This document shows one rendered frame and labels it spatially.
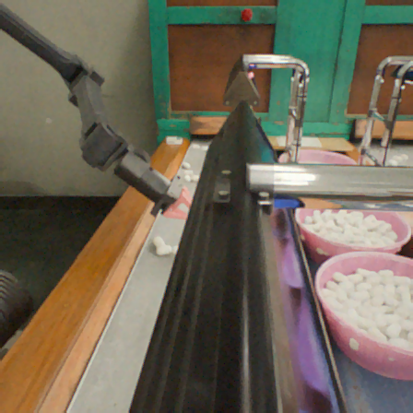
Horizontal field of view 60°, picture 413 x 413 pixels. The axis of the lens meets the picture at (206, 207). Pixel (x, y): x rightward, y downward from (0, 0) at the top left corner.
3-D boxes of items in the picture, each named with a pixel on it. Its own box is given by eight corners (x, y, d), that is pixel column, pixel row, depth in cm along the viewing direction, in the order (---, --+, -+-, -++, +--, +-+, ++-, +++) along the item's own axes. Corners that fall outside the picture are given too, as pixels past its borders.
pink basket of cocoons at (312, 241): (328, 293, 77) (336, 256, 73) (274, 232, 100) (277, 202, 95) (428, 272, 83) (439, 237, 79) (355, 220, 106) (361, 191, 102)
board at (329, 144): (267, 148, 141) (267, 146, 140) (265, 138, 154) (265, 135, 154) (353, 151, 138) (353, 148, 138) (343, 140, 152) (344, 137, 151)
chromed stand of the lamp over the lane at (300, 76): (231, 216, 109) (236, 58, 89) (232, 190, 126) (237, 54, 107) (294, 218, 107) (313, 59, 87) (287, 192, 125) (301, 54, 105)
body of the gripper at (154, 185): (182, 178, 78) (155, 157, 76) (175, 197, 69) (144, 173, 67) (166, 198, 80) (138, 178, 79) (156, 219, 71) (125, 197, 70)
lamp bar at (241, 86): (221, 107, 74) (222, 70, 71) (230, 75, 130) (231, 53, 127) (260, 108, 74) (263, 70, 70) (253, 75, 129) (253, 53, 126)
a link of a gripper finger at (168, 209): (212, 200, 79) (178, 174, 77) (209, 215, 73) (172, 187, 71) (194, 220, 82) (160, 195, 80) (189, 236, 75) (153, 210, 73)
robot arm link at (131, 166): (106, 172, 69) (123, 149, 68) (113, 166, 76) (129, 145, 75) (135, 194, 71) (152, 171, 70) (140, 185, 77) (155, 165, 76)
